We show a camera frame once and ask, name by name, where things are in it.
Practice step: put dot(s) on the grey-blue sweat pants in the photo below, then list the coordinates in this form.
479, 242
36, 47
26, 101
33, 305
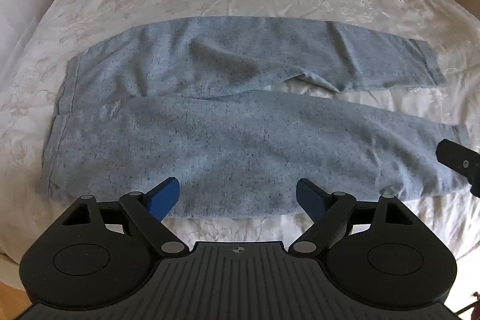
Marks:
240, 140

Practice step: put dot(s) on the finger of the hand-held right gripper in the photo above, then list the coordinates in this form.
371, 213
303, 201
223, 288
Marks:
455, 155

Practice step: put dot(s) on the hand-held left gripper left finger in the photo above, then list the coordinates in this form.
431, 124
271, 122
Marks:
163, 197

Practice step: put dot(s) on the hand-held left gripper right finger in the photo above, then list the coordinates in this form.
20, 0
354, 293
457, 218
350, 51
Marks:
310, 197

